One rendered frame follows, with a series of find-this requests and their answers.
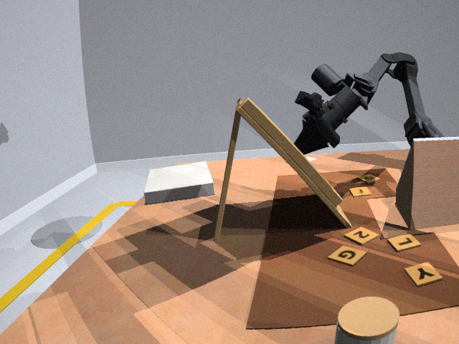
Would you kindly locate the grey cylindrical canister with tan lid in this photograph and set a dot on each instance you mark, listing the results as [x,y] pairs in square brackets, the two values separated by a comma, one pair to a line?
[367,320]

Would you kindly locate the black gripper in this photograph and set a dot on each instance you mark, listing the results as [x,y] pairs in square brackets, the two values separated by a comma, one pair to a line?
[319,130]

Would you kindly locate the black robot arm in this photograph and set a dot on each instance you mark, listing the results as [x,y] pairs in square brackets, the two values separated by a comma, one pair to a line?
[418,125]

